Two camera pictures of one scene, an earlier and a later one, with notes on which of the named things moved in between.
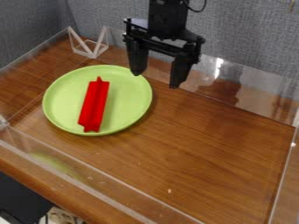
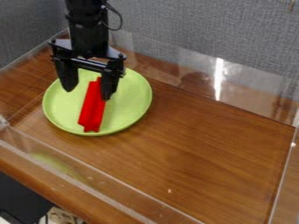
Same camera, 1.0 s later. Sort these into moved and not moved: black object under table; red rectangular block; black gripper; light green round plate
Moved: black gripper
Not moved: red rectangular block; light green round plate; black object under table
